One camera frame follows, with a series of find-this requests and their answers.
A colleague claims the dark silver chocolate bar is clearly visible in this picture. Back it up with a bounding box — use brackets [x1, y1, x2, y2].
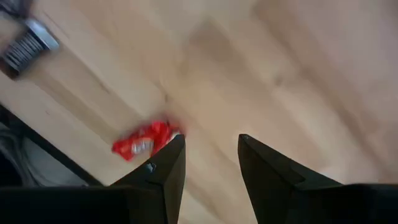
[0, 17, 60, 75]

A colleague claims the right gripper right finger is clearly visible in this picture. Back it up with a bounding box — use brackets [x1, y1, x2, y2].
[238, 134, 398, 224]

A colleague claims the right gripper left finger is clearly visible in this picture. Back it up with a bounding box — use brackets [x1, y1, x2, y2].
[0, 134, 187, 224]

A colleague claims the red KitKat bar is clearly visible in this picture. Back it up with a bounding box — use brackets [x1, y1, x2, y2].
[111, 120, 183, 162]

